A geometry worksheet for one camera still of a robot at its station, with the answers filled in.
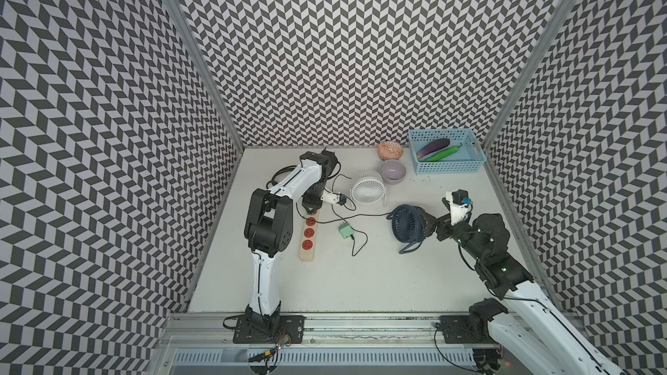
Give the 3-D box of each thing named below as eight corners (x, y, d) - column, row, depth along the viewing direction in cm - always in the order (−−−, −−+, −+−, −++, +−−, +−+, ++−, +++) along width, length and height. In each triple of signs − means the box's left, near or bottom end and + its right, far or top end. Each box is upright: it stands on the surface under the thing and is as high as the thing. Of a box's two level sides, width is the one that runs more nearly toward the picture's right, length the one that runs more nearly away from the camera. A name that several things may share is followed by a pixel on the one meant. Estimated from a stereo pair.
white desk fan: (350, 206, 99) (350, 192, 92) (350, 183, 106) (350, 169, 99) (384, 206, 99) (387, 192, 92) (381, 183, 106) (384, 169, 99)
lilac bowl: (380, 187, 107) (381, 181, 103) (378, 166, 114) (379, 160, 111) (406, 187, 107) (408, 181, 103) (403, 166, 114) (404, 160, 111)
